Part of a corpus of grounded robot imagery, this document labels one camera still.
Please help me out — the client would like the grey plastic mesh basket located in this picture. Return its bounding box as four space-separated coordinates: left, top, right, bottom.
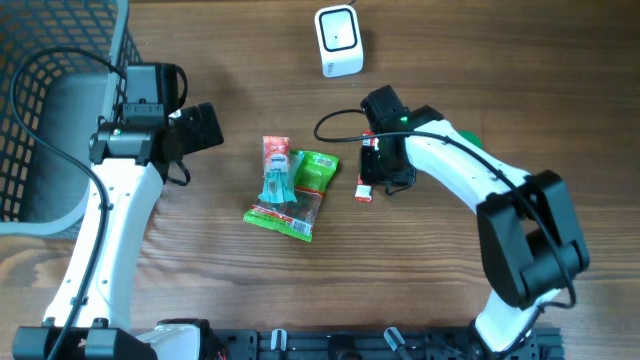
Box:
1 0 141 239

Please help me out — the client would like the green candy bag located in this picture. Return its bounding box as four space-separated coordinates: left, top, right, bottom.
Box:
243 150 339 242

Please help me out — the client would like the white barcode scanner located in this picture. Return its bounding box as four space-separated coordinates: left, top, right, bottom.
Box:
314 4 364 78

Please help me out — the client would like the red stick sachet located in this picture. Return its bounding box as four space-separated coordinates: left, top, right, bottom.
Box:
354 132 373 203

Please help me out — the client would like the red teal snack packet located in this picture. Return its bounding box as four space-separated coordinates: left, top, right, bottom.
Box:
259 136 296 204

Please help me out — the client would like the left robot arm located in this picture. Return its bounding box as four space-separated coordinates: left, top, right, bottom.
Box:
12 63 224 359

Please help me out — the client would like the green lidded white jar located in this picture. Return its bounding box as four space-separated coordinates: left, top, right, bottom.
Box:
459 130 483 149

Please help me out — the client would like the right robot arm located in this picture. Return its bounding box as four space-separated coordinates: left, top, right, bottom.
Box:
360 85 590 359

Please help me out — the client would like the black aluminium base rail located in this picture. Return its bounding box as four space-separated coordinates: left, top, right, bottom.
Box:
209 325 566 360

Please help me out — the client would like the black left camera cable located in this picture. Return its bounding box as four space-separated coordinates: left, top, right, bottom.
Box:
9 46 129 360

